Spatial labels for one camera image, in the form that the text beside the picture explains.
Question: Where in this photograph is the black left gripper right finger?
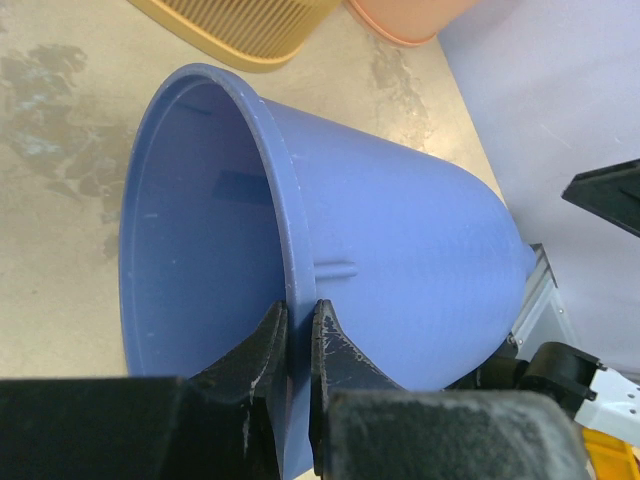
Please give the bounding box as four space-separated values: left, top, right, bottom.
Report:
309 299 401 475

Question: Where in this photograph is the orange round plastic bucket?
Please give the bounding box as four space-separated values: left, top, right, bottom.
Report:
344 0 479 48

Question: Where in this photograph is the blue round plastic bucket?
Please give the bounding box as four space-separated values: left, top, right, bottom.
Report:
119 64 535 479

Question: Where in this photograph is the yellow mesh waste basket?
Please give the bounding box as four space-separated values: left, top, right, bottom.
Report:
131 0 339 73

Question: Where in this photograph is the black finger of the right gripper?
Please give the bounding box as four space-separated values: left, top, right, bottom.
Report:
561 159 640 237

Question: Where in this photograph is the aluminium frame rail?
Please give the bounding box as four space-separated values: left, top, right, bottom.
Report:
511 244 579 361

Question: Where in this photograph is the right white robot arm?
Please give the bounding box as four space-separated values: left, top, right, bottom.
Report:
452 160 639 446

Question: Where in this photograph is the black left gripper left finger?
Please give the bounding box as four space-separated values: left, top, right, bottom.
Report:
174 301 288 479

